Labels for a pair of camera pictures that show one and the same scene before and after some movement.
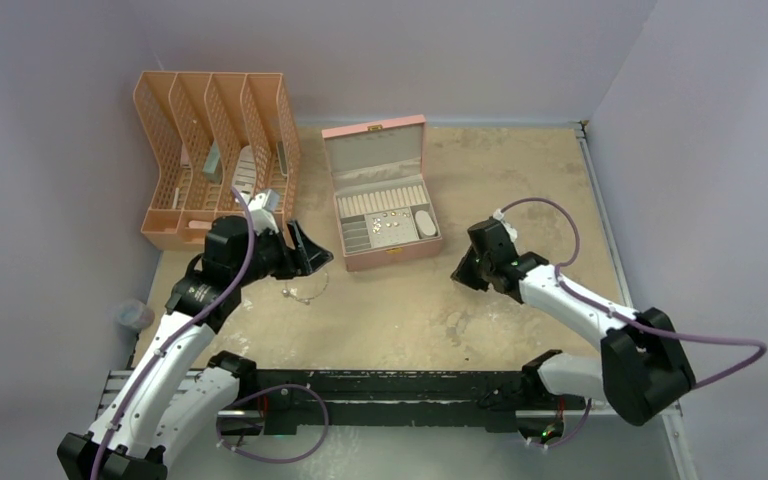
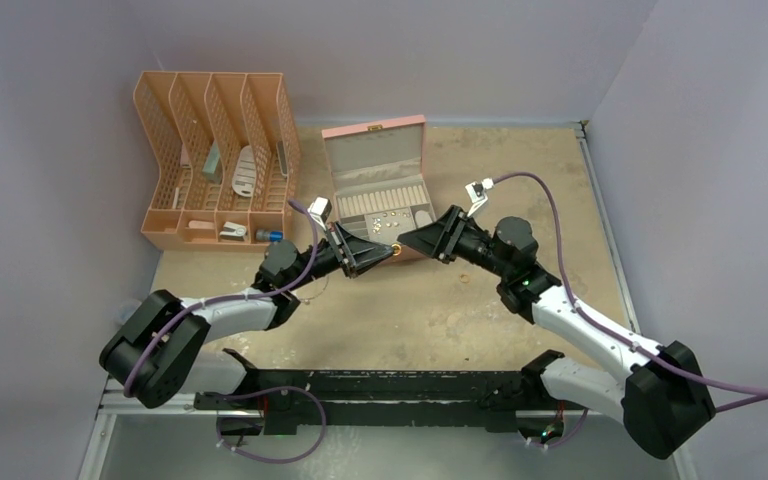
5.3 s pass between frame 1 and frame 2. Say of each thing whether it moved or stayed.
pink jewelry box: stayed
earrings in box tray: stayed
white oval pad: stayed
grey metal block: stayed
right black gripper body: moved
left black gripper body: moved
